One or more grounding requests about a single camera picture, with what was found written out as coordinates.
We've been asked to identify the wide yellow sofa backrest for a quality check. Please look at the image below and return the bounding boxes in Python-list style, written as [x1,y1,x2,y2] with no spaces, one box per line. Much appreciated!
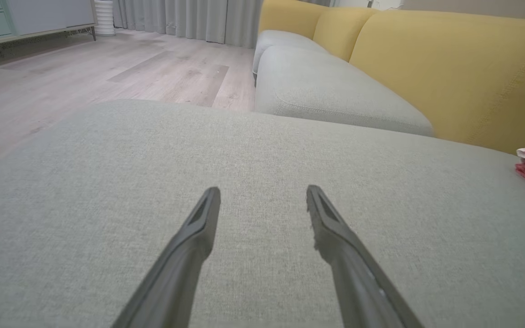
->
[349,9,525,155]

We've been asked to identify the medium grey sofa seat cushion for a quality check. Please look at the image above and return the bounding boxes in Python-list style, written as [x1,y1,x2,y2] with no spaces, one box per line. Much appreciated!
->
[255,46,435,137]

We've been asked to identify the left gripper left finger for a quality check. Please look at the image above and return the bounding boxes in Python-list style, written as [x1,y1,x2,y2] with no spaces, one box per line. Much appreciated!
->
[112,187,221,328]

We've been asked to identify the grey pleated curtain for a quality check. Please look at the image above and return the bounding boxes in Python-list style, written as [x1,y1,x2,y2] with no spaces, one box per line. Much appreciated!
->
[112,0,264,49]

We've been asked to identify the grey teal sideboard cabinet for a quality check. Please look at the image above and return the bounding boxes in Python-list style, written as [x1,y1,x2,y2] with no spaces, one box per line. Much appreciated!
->
[0,0,98,57]

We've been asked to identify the rounded yellow sofa end backrest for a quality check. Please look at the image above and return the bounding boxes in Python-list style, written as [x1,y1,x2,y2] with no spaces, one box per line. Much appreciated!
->
[258,0,334,41]

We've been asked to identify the narrow yellow sofa backrest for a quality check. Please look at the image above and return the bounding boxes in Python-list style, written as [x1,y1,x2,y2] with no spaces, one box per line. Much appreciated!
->
[313,6,379,62]

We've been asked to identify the large grey sofa seat cushion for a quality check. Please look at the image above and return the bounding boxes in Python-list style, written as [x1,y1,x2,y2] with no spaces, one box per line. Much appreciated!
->
[0,99,525,328]

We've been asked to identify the small grey sofa seat cushion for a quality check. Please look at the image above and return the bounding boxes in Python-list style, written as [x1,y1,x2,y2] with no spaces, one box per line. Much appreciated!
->
[252,30,331,76]

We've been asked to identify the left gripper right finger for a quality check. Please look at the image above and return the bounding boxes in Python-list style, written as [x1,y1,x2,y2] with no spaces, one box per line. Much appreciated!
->
[307,184,425,328]

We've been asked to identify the white ribbed cylinder vase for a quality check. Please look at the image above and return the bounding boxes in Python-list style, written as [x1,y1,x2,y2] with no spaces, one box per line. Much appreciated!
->
[94,0,116,36]

